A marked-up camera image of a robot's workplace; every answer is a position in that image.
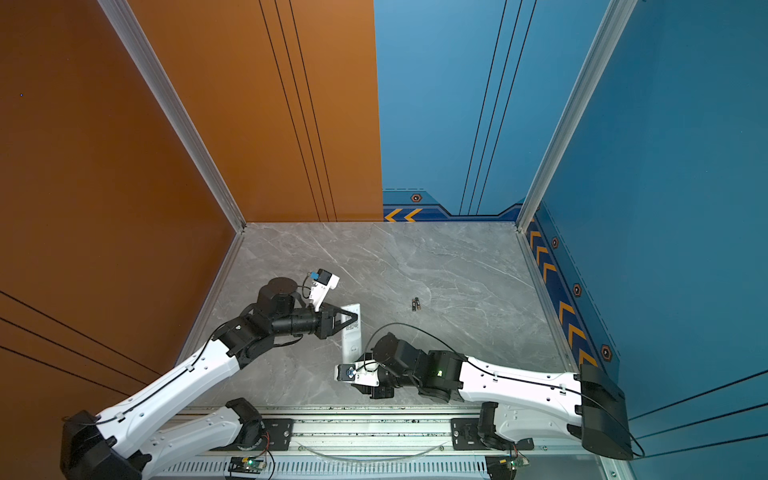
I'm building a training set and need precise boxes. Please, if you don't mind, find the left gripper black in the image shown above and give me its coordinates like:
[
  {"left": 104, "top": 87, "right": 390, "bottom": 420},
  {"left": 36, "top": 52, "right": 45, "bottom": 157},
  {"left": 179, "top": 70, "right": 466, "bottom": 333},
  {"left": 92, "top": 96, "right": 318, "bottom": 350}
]
[{"left": 272, "top": 302, "right": 359, "bottom": 341}]

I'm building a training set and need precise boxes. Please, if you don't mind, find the white remote control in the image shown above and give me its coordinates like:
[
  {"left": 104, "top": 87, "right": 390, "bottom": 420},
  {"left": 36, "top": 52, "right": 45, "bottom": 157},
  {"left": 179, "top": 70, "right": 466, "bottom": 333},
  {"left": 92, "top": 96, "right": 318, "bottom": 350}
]
[{"left": 341, "top": 319, "right": 363, "bottom": 363}]

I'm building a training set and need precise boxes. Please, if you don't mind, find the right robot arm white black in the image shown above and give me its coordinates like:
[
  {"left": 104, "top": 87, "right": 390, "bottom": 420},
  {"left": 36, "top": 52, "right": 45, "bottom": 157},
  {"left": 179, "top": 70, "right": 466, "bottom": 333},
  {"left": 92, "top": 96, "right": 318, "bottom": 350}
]
[{"left": 337, "top": 333, "right": 637, "bottom": 461}]

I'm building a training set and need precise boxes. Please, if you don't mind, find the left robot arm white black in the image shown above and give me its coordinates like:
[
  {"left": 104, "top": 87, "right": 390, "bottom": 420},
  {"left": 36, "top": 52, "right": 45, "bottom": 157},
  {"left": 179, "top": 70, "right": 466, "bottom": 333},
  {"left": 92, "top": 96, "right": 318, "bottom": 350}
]
[{"left": 60, "top": 270, "right": 359, "bottom": 479}]

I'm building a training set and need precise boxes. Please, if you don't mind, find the circuit board right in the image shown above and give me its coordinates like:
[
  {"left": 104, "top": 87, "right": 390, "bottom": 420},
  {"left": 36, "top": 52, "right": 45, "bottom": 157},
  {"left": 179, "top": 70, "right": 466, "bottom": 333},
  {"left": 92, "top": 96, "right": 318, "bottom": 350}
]
[{"left": 485, "top": 456, "right": 530, "bottom": 480}]

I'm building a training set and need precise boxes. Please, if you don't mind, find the green circuit board left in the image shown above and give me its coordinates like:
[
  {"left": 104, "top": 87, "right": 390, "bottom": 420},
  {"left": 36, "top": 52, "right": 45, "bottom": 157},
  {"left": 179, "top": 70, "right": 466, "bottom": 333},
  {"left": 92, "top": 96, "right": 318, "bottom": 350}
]
[{"left": 227, "top": 456, "right": 270, "bottom": 478}]

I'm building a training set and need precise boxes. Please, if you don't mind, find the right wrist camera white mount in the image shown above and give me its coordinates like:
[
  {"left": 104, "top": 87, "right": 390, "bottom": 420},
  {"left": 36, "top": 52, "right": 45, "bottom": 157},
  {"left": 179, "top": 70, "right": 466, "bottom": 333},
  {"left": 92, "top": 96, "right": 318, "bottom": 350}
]
[{"left": 336, "top": 361, "right": 380, "bottom": 387}]

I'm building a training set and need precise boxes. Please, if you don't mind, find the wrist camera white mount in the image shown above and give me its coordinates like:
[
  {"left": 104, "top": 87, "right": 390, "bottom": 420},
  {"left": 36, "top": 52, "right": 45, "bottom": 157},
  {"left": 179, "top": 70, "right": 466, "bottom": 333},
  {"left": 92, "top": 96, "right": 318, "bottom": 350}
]
[
  {"left": 336, "top": 361, "right": 380, "bottom": 387},
  {"left": 301, "top": 269, "right": 340, "bottom": 311}
]

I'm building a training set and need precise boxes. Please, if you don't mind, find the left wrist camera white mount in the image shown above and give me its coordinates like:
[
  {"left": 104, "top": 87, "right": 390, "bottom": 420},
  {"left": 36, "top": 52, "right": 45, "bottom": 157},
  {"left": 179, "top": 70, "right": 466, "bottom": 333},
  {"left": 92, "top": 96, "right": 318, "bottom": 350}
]
[{"left": 301, "top": 269, "right": 340, "bottom": 311}]

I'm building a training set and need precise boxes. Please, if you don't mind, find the aluminium rail frame front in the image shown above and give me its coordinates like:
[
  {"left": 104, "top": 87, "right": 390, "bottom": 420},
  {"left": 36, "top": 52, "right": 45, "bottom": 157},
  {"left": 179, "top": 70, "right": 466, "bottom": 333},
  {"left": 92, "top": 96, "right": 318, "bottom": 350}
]
[{"left": 150, "top": 407, "right": 633, "bottom": 479}]

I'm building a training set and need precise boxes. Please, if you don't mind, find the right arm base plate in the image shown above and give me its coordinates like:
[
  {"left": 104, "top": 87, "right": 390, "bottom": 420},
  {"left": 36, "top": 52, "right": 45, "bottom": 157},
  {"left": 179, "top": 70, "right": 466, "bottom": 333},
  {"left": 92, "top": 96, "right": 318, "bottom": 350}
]
[{"left": 450, "top": 418, "right": 535, "bottom": 452}]

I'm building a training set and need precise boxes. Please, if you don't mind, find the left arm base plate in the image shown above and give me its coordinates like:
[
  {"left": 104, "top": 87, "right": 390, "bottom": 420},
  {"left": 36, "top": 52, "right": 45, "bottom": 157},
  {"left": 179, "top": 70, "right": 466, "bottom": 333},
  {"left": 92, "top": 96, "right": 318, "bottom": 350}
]
[{"left": 226, "top": 418, "right": 295, "bottom": 452}]

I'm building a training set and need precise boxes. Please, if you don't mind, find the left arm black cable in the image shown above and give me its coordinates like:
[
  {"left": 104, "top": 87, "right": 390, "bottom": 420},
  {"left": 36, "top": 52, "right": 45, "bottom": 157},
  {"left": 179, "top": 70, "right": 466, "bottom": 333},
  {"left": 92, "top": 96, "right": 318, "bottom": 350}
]
[{"left": 62, "top": 317, "right": 304, "bottom": 427}]

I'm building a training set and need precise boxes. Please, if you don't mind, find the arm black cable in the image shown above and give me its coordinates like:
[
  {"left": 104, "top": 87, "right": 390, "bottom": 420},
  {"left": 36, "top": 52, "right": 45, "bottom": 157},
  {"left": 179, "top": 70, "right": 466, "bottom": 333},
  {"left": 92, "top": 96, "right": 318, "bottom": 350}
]
[
  {"left": 62, "top": 317, "right": 304, "bottom": 427},
  {"left": 362, "top": 322, "right": 646, "bottom": 460}
]

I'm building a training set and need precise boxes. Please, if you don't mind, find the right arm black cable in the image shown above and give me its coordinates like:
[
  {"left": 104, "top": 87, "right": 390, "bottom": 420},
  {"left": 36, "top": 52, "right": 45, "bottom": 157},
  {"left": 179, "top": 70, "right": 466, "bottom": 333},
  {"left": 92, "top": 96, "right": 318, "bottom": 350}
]
[{"left": 362, "top": 322, "right": 646, "bottom": 460}]

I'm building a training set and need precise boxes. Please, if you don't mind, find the left aluminium corner post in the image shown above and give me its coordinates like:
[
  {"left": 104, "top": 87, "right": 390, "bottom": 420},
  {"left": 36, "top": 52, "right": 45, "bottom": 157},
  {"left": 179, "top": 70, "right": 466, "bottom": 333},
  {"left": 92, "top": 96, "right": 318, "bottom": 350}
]
[{"left": 97, "top": 0, "right": 248, "bottom": 233}]

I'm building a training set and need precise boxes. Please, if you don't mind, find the aluminium corner post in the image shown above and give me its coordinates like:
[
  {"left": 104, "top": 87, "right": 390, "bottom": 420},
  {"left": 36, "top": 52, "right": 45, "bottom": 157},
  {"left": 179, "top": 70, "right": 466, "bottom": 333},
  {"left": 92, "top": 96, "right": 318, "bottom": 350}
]
[
  {"left": 515, "top": 0, "right": 638, "bottom": 233},
  {"left": 97, "top": 0, "right": 248, "bottom": 233}
]

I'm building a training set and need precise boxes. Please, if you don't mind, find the right aluminium corner post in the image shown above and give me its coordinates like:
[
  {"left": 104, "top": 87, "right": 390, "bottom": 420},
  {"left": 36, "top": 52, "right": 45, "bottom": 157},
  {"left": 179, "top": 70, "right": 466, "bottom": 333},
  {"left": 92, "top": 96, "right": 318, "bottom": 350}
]
[{"left": 515, "top": 0, "right": 638, "bottom": 233}]

